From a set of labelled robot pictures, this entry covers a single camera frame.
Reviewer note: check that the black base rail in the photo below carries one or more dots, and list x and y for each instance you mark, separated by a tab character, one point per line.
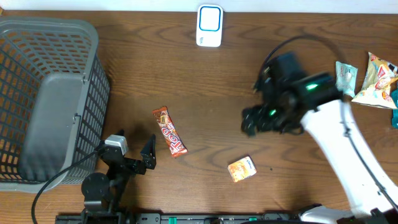
156	218

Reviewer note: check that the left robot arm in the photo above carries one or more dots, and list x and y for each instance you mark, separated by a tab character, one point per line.
103	192

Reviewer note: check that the grey plastic mesh basket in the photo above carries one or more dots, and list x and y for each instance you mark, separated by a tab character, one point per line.
54	94

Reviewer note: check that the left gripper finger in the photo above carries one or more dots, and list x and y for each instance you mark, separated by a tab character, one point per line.
120	133
148	153

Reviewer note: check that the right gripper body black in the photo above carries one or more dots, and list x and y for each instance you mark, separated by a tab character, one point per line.
273	117

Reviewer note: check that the teal wet wipes pack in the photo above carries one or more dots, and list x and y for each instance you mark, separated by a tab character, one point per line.
346	78

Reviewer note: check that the blue mouthwash bottle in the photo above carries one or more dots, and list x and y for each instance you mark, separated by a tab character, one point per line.
394	120

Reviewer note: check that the yellow snack chip bag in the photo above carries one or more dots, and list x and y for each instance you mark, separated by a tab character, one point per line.
376	88

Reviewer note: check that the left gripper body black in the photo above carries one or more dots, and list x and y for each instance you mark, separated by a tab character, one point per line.
132	167

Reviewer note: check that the orange chocolate bar wrapper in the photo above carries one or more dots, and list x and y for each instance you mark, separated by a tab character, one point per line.
175	144

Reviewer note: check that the white barcode scanner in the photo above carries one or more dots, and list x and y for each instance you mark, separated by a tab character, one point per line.
209	25

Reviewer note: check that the orange tissue pack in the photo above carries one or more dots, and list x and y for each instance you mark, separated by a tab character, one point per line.
242	169

